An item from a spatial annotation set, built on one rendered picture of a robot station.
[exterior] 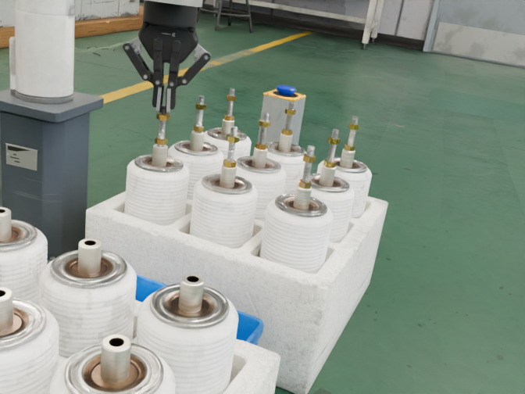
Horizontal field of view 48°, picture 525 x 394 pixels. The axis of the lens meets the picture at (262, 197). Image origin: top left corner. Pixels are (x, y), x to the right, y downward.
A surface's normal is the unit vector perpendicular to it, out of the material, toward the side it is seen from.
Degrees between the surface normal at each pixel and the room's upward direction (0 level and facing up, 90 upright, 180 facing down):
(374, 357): 0
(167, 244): 90
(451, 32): 90
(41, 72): 90
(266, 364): 0
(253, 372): 0
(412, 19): 90
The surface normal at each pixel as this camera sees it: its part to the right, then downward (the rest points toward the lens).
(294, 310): -0.40, 0.29
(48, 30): 0.43, 0.39
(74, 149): 0.95, 0.22
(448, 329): 0.14, -0.92
